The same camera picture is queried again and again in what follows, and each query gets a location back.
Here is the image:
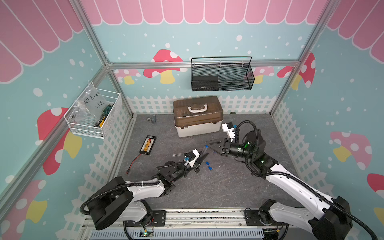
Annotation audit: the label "green yellow tool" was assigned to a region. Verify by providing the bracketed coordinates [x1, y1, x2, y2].
[94, 105, 113, 128]

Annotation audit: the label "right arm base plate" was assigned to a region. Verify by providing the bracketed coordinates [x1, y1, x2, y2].
[244, 208, 286, 227]

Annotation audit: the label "brown lid storage box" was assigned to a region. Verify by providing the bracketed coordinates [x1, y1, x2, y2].
[173, 96, 224, 138]

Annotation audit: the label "black mesh wall basket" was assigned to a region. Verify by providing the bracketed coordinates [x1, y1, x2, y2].
[191, 56, 255, 91]

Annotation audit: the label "clear test tube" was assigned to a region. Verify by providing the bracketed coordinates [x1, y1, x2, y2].
[172, 153, 184, 158]

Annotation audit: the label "red black wire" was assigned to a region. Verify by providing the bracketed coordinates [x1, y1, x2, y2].
[125, 153, 143, 175]

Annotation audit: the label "clear test tube diagonal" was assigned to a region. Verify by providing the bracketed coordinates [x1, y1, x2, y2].
[199, 145, 209, 159]

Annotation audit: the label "small green circuit board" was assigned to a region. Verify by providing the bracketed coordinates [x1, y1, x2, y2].
[139, 230, 154, 238]

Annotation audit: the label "clear plastic zip bag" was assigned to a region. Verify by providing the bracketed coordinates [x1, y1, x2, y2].
[71, 84, 109, 123]

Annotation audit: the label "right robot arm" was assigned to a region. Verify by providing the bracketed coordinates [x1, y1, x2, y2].
[206, 131, 378, 240]

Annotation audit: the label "black board yellow connectors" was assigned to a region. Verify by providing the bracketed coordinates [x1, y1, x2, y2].
[140, 135, 157, 155]

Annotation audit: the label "small grey metal clamp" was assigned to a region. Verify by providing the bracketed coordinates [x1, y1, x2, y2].
[147, 115, 157, 124]

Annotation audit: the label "white wire wall basket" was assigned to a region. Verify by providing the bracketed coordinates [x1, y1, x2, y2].
[64, 85, 122, 139]

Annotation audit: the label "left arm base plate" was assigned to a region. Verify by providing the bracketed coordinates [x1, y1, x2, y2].
[126, 211, 167, 227]

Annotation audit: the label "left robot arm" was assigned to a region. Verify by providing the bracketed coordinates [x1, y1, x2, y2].
[80, 150, 209, 231]

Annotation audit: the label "black box in basket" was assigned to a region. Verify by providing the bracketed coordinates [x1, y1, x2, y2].
[191, 76, 219, 92]

